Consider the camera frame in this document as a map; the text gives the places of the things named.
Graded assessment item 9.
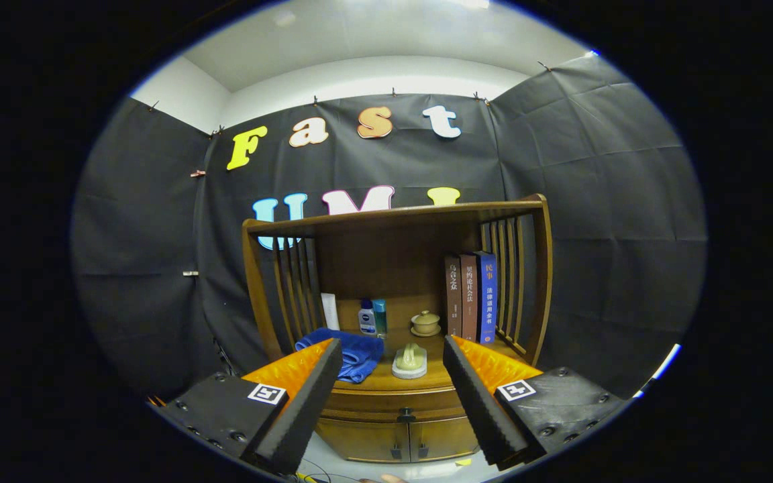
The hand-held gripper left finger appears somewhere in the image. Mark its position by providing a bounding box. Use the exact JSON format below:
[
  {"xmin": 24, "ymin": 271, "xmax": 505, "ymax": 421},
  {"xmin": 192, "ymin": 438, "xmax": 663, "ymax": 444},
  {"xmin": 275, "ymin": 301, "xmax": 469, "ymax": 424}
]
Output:
[{"xmin": 156, "ymin": 337, "xmax": 344, "ymax": 474}]

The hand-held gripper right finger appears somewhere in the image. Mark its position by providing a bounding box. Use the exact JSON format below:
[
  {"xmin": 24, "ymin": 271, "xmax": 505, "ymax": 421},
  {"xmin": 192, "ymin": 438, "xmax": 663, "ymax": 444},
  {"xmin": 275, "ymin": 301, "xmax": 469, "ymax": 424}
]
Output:
[{"xmin": 443, "ymin": 335, "xmax": 629, "ymax": 470}]

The wooden cabinet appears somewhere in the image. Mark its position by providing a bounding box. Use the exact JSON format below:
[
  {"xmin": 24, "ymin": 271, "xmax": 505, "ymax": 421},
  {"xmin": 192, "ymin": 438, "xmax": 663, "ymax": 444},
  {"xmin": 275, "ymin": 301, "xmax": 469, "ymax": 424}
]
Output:
[{"xmin": 242, "ymin": 195, "xmax": 554, "ymax": 464}]

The blue book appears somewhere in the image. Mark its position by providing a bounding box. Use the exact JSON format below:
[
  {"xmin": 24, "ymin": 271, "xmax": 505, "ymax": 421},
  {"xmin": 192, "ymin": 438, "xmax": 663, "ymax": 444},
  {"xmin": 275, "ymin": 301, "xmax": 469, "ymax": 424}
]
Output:
[{"xmin": 475, "ymin": 252, "xmax": 499, "ymax": 345}]

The yellow lidded teacup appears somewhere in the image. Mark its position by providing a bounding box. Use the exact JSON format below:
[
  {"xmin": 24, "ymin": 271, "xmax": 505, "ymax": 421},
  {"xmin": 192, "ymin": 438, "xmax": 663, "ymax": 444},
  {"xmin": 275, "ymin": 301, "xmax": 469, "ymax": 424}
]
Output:
[{"xmin": 411, "ymin": 311, "xmax": 442, "ymax": 337}]

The black backdrop cloth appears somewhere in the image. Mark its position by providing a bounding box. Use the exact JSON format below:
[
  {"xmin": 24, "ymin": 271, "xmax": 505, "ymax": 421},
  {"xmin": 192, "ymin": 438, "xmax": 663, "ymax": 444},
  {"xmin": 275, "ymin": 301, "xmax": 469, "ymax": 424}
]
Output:
[{"xmin": 70, "ymin": 54, "xmax": 707, "ymax": 403}]

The wooden cabinet door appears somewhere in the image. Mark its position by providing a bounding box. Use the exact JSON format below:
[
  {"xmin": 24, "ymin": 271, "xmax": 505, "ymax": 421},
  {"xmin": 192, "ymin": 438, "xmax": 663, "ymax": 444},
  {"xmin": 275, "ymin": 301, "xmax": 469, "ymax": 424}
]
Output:
[
  {"xmin": 316, "ymin": 417, "xmax": 411, "ymax": 464},
  {"xmin": 408, "ymin": 416, "xmax": 481, "ymax": 462}
]

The light green sponge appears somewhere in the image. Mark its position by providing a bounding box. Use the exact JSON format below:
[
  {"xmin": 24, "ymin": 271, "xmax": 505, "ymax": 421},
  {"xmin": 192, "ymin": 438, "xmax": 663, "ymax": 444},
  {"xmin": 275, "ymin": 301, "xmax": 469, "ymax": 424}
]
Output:
[{"xmin": 392, "ymin": 343, "xmax": 428, "ymax": 380}]

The wooden drawer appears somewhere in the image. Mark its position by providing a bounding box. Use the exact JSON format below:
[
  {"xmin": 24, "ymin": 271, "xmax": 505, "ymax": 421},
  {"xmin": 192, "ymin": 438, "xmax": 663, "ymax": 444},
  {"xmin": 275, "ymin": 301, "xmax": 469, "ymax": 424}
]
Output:
[{"xmin": 319, "ymin": 389, "xmax": 478, "ymax": 425}]

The reddish brown book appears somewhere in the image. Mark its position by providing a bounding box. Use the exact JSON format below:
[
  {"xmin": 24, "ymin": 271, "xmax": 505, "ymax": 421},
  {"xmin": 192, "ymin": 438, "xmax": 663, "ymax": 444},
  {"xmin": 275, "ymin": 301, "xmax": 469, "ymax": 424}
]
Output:
[{"xmin": 460, "ymin": 254, "xmax": 480, "ymax": 343}]

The blue towel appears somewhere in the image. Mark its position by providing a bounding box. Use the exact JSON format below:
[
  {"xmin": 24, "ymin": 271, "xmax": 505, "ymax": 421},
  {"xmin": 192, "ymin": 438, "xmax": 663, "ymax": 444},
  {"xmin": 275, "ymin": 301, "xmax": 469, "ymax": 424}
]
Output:
[{"xmin": 295, "ymin": 327, "xmax": 385, "ymax": 384}]

